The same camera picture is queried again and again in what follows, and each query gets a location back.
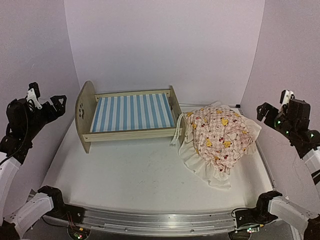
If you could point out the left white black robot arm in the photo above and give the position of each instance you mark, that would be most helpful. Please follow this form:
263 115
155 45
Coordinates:
25 121

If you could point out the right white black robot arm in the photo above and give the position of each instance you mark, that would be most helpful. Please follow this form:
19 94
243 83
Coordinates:
292 121

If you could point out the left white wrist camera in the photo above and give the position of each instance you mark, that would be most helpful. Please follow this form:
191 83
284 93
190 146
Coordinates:
33 94

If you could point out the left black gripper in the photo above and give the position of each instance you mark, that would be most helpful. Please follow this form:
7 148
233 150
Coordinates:
60 110

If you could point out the wooden pet bed frame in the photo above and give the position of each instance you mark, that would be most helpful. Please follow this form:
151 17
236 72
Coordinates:
86 105

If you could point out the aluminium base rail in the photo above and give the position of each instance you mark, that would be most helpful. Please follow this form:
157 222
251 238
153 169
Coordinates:
158 211

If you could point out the blue white striped mattress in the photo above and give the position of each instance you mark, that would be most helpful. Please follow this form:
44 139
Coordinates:
132 112

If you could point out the duck print ruffled bed cover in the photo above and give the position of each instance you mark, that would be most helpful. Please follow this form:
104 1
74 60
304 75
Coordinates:
214 139

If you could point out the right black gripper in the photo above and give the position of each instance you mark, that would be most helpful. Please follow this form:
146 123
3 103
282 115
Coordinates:
265 108

